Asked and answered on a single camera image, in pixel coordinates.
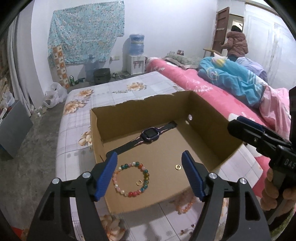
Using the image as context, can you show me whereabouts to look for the pink floral quilt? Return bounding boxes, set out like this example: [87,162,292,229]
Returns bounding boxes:
[145,58,292,163]

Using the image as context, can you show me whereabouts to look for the blue floral wall cloth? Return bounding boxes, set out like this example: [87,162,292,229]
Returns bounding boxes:
[48,1,125,66]

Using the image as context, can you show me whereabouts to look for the pink bead bracelet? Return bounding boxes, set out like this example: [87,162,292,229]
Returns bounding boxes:
[176,196,197,215]

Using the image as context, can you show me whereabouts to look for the brown wooden door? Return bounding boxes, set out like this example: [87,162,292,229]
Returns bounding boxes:
[212,7,230,53]

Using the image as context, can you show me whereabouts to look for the black smart watch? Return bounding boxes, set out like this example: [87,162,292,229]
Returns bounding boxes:
[106,121,178,158]

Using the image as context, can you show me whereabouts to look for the white water dispenser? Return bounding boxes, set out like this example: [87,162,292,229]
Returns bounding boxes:
[126,55,146,75]

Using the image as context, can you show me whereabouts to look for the green can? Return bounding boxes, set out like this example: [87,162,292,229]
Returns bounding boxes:
[69,75,75,86]

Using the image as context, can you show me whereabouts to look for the multicolour bead bracelet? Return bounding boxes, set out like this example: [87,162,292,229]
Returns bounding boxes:
[112,161,151,197]

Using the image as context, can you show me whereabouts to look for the brown cardboard box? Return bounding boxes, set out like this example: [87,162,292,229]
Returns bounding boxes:
[90,91,242,214]

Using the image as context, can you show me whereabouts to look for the blue patterned blanket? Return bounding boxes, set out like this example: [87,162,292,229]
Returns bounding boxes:
[198,57,267,108]

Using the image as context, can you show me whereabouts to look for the right hand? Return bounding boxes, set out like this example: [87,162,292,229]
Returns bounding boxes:
[260,168,296,216]

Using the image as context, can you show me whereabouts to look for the person in pink jacket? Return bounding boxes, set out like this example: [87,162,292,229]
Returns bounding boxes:
[221,25,248,62]

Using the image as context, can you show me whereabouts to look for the white plastic bag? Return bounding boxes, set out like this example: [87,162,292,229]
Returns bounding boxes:
[43,82,68,108]

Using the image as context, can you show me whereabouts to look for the white curtain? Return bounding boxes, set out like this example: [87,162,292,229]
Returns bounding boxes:
[6,16,35,117]

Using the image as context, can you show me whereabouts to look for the black rice cooker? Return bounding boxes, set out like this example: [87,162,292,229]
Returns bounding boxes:
[93,68,111,84]

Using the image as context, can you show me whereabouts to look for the grey box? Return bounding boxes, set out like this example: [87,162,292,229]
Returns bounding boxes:
[1,100,33,161]

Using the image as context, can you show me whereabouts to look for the blue water bottle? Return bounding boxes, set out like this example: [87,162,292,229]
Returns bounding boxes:
[129,34,144,56]

